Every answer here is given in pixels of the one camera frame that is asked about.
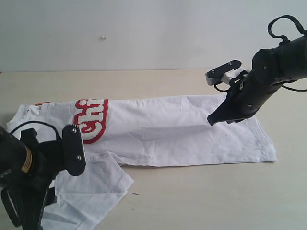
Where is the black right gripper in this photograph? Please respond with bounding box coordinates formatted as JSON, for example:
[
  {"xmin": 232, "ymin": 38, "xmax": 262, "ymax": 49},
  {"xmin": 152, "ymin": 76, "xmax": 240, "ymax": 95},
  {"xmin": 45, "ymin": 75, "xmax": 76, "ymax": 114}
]
[{"xmin": 207, "ymin": 72, "xmax": 284, "ymax": 126}]

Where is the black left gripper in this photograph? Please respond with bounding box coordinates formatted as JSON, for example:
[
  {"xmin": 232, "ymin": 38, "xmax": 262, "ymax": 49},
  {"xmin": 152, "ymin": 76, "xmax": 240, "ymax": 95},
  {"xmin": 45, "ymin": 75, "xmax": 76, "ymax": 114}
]
[{"xmin": 0, "ymin": 128, "xmax": 63, "ymax": 230}]

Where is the white t-shirt red lettering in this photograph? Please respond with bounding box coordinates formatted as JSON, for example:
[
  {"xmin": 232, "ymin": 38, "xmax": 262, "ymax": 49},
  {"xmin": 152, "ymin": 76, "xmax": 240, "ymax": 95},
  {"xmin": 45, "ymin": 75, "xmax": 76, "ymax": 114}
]
[{"xmin": 7, "ymin": 94, "xmax": 276, "ymax": 230}]

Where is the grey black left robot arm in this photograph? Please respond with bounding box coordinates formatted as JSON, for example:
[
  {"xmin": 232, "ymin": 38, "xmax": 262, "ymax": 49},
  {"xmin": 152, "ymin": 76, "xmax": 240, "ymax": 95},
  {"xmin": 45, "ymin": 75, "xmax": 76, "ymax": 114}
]
[{"xmin": 0, "ymin": 128, "xmax": 65, "ymax": 230}]

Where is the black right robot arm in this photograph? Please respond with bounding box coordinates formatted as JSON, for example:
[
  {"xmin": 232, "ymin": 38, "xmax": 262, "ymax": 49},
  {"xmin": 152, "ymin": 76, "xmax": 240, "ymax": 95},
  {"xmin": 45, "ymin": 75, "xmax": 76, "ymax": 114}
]
[{"xmin": 205, "ymin": 36, "xmax": 307, "ymax": 126}]

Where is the orange neck tag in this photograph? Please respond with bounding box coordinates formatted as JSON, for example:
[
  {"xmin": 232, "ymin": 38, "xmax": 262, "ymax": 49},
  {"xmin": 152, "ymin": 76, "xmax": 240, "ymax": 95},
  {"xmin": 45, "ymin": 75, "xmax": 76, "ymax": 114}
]
[{"xmin": 34, "ymin": 102, "xmax": 50, "ymax": 106}]

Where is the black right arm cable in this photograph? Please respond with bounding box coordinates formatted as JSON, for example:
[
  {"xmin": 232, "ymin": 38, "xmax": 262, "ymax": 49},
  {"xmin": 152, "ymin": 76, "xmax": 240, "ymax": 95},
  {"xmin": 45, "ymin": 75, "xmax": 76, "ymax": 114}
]
[{"xmin": 212, "ymin": 15, "xmax": 307, "ymax": 92}]

